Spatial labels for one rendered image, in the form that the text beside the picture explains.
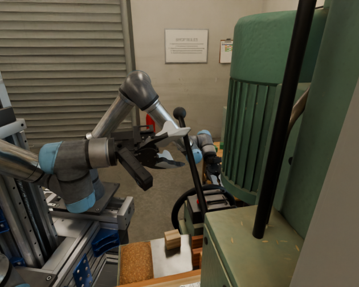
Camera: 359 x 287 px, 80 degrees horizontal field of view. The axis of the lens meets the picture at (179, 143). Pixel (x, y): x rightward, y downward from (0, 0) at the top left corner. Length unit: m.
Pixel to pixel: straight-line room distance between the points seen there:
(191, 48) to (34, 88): 2.33
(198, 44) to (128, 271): 3.12
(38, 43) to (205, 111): 2.54
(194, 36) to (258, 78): 3.09
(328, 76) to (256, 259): 0.16
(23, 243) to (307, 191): 0.90
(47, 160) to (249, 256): 0.47
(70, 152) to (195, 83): 3.04
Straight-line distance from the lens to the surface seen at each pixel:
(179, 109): 0.55
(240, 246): 0.22
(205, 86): 3.51
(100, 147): 0.53
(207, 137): 1.14
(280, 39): 0.34
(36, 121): 3.91
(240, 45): 0.37
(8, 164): 0.64
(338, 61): 0.20
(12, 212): 0.90
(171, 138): 0.50
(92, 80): 3.47
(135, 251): 0.68
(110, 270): 1.58
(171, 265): 0.69
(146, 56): 3.37
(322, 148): 0.20
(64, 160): 0.55
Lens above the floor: 1.46
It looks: 24 degrees down
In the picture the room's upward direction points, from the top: straight up
